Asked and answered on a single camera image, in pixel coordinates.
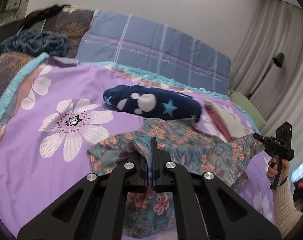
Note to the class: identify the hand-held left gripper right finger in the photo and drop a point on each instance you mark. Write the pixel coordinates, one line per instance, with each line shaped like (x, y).
(154, 155)

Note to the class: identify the black and pink bag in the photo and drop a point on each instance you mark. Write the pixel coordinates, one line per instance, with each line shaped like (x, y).
(301, 188)

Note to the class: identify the folded pink and cream clothes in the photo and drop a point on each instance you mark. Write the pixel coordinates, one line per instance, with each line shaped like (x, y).
(231, 122)

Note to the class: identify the black floor lamp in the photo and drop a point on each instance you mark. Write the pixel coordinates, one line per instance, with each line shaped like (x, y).
(279, 60)

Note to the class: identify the purple floral bed sheet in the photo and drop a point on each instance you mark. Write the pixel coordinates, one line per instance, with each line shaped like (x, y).
(41, 155)

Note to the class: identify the brown floral bedding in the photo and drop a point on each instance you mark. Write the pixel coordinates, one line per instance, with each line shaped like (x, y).
(4, 70)

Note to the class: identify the dark blue crumpled blanket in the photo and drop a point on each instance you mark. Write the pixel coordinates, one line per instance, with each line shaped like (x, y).
(34, 41)

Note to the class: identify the pink folded cloth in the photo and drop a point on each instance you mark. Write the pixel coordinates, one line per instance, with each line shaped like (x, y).
(220, 126)

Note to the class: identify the green pillow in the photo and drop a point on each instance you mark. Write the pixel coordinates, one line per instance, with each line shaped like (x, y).
(249, 107)

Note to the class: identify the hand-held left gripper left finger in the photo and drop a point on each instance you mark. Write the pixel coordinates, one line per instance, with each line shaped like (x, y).
(142, 170)

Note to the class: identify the person's right forearm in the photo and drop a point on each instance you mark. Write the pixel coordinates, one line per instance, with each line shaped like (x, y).
(289, 205)

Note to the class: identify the beige curtain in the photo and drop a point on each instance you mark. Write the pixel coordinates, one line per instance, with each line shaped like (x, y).
(279, 25)

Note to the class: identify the black garment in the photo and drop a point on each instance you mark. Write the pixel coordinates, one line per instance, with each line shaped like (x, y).
(46, 12)

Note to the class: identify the brown floral pillow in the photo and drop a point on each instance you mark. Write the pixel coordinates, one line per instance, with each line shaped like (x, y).
(71, 25)

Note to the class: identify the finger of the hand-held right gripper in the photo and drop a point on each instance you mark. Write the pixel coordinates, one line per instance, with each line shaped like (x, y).
(260, 138)

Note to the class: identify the person's right hand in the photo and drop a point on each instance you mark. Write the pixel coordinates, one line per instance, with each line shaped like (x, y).
(272, 170)

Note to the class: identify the teal floral shirt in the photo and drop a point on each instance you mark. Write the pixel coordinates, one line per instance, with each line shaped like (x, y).
(191, 150)

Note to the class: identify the blue plaid pillow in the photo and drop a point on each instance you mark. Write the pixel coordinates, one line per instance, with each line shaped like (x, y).
(154, 47)

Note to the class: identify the navy star fleece blanket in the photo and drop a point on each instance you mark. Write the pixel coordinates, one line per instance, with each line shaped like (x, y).
(181, 106)

